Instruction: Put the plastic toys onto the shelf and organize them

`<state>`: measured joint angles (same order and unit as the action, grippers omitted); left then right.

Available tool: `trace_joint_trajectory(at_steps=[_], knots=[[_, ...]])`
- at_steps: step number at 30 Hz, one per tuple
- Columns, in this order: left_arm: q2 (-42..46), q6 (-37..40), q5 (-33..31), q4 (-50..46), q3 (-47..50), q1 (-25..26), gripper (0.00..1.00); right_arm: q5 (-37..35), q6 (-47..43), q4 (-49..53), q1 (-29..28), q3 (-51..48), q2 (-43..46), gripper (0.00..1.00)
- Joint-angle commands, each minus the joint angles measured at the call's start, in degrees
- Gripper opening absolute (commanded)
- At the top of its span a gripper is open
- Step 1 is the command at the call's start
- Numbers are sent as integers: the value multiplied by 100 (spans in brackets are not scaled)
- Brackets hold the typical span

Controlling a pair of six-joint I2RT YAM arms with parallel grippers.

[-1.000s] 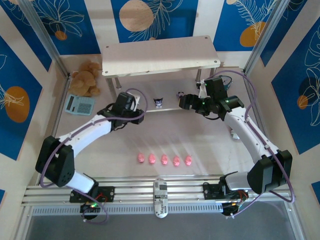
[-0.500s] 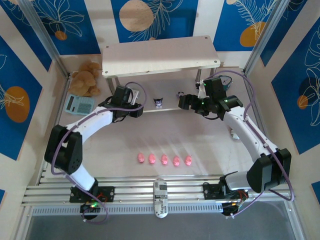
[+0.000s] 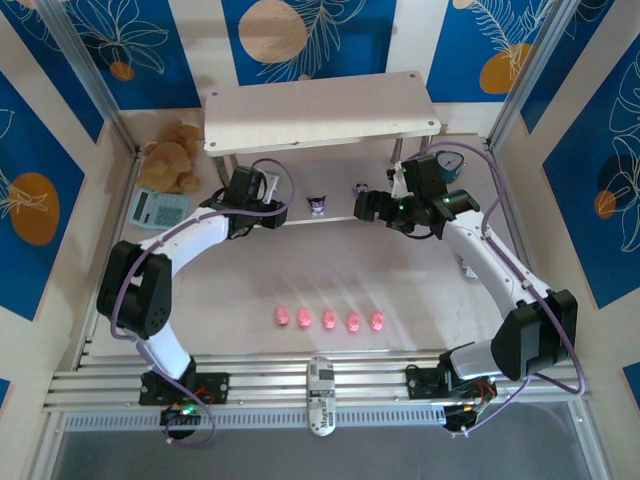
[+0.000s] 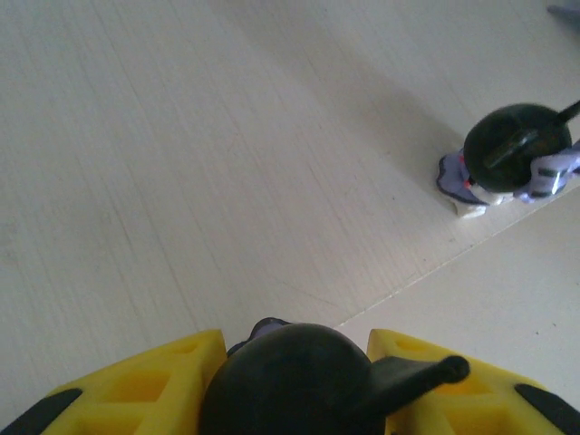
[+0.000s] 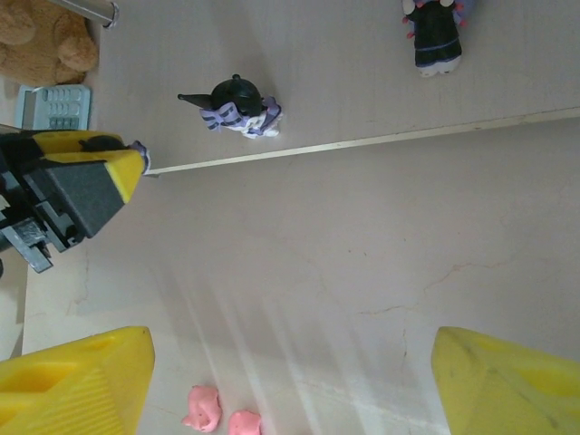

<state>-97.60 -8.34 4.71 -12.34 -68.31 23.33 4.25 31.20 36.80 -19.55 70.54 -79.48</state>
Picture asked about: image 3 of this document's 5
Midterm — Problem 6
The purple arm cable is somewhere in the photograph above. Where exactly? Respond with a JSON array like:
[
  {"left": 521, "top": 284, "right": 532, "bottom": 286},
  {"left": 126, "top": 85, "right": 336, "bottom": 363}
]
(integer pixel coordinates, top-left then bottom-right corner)
[
  {"left": 110, "top": 157, "right": 294, "bottom": 447},
  {"left": 424, "top": 141, "right": 589, "bottom": 439}
]

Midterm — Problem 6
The tan plush teddy bear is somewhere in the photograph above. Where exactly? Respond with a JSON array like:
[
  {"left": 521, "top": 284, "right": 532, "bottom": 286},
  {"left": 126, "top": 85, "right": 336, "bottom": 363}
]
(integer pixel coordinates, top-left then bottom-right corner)
[{"left": 137, "top": 119, "right": 204, "bottom": 196}]

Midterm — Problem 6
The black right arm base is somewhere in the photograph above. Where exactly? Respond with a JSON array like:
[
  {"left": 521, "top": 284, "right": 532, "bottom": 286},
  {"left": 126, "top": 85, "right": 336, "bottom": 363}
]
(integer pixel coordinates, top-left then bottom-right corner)
[{"left": 405, "top": 363, "right": 499, "bottom": 402}]

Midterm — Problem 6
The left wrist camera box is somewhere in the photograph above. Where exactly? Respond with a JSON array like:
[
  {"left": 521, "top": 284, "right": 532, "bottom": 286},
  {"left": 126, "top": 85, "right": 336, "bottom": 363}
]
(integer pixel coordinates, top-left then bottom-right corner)
[{"left": 228, "top": 165, "right": 282, "bottom": 205}]

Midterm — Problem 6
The white two-tier shelf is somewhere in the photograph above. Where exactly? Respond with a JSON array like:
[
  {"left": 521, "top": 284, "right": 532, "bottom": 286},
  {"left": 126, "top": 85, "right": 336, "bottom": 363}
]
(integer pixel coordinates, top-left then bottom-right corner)
[{"left": 202, "top": 70, "right": 441, "bottom": 226}]

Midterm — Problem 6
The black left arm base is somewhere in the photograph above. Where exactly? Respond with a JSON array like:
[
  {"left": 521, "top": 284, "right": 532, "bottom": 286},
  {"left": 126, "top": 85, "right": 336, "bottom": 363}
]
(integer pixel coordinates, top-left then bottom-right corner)
[{"left": 138, "top": 370, "right": 232, "bottom": 408}]

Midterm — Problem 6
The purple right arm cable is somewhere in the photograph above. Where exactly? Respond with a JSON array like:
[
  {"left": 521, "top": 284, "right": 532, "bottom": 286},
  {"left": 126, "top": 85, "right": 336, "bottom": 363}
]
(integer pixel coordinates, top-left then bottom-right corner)
[{"left": 424, "top": 141, "right": 589, "bottom": 439}]

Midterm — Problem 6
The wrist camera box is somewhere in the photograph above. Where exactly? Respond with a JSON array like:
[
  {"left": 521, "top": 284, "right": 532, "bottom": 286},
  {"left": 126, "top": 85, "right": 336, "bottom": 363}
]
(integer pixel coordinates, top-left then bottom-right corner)
[
  {"left": 228, "top": 165, "right": 282, "bottom": 205},
  {"left": 387, "top": 153, "right": 448, "bottom": 199}
]

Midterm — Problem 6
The teal alarm clock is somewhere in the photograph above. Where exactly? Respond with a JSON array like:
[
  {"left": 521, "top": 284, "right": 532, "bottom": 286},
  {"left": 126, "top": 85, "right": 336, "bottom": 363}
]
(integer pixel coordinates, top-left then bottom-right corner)
[{"left": 435, "top": 149, "right": 464, "bottom": 184}]

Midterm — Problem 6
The aluminium rail bed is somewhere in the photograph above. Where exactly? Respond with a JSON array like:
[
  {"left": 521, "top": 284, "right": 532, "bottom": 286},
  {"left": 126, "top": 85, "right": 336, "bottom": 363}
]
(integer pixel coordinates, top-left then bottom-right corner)
[{"left": 42, "top": 348, "right": 597, "bottom": 417}]

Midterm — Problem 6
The aluminium frame post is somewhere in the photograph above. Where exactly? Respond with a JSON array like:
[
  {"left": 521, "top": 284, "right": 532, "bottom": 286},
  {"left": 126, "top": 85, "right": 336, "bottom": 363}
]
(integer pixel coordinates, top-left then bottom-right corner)
[
  {"left": 486, "top": 0, "right": 585, "bottom": 152},
  {"left": 35, "top": 0, "right": 140, "bottom": 157}
]

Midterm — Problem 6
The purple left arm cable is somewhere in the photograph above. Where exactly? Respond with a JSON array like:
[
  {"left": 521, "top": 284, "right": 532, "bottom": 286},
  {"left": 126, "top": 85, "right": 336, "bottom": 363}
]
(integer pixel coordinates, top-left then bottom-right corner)
[{"left": 110, "top": 157, "right": 294, "bottom": 447}]

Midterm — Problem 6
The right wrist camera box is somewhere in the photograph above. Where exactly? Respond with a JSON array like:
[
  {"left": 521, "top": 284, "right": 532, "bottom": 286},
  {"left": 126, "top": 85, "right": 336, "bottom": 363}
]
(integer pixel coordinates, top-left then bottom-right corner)
[{"left": 387, "top": 153, "right": 448, "bottom": 199}]

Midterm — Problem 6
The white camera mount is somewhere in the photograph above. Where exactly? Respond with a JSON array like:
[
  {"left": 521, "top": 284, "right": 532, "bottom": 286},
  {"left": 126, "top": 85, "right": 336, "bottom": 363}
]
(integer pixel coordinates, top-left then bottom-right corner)
[{"left": 305, "top": 355, "right": 337, "bottom": 438}]

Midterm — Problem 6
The perforated grey cable duct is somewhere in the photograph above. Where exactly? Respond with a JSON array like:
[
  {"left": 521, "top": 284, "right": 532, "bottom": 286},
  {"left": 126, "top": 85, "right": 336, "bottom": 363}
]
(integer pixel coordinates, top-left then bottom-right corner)
[{"left": 61, "top": 406, "right": 452, "bottom": 433}]

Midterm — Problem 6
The light blue calculator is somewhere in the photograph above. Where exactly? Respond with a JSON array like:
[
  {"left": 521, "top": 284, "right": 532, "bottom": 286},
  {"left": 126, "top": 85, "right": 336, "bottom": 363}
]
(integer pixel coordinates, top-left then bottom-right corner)
[{"left": 128, "top": 189, "right": 193, "bottom": 231}]

